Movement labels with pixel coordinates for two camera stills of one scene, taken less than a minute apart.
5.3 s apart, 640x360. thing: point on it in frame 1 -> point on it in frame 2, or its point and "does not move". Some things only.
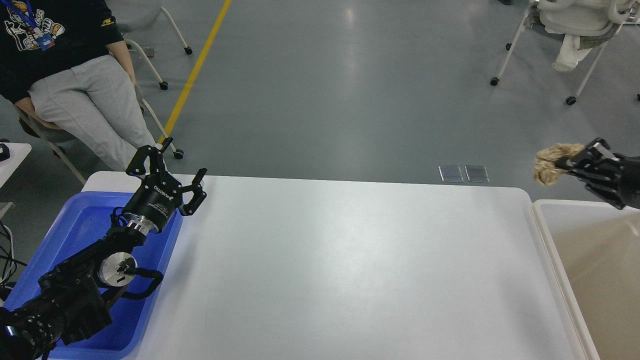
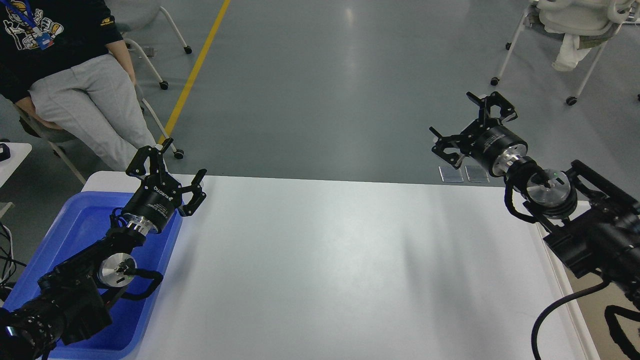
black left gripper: x=152 y=208 does not move
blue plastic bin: x=83 y=218 does not move
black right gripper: x=603 y=184 -> x=496 y=147
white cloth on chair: x=570 y=56 does not move
